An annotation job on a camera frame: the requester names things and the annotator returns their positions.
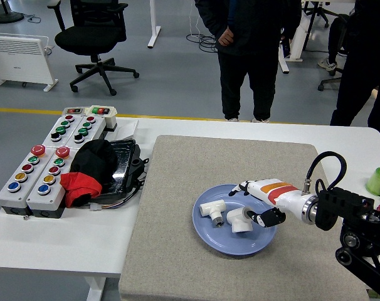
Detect white desk frame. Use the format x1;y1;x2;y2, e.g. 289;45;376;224
277;0;313;75

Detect white switch box green red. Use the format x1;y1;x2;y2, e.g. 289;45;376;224
83;105;118;131

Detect white panel heater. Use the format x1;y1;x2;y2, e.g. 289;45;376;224
0;33;59;93

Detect black chair base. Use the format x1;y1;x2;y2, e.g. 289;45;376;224
317;67;344;92
302;1;330;28

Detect large white tee pipe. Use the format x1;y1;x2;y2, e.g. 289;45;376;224
226;206;255;235

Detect four-button control box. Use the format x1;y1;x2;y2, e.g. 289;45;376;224
41;114;81;148
64;115;106;150

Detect grey-brown mat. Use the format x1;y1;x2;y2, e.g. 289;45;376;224
117;134;370;301

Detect coloured wires with connector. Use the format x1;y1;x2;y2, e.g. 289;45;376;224
89;187;140;213

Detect white tee pipe metal thread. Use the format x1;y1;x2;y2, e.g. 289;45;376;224
198;199;228;228

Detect seated person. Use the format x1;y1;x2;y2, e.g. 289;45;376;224
317;14;351;71

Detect person's hand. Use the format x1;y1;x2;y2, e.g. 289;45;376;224
217;26;235;46

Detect black office chair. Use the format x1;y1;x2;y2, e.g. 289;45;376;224
46;0;140;97

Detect white paper sheet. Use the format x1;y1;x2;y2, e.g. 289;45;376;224
114;120;140;140

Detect black tray device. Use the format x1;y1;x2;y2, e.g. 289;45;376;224
95;139;150;201

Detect white desk leg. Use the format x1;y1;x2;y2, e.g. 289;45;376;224
147;0;162;49

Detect white table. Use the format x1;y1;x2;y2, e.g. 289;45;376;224
0;116;380;301

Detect green tape roll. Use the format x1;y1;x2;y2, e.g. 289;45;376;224
365;167;380;195

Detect black cloth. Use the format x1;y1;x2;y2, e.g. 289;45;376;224
69;139;118;195

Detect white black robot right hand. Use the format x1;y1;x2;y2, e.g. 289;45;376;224
228;178;307;228

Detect blue plate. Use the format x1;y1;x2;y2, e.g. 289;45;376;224
191;184;277;256

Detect black round stand base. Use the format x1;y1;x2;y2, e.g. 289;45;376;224
0;0;24;24

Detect red cloth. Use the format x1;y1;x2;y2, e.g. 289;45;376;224
59;171;102;208

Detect five-button control box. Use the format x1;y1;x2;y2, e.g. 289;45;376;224
0;144;48;216
26;145;73;219

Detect black floor cables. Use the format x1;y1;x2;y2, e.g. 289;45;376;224
186;33;218;53

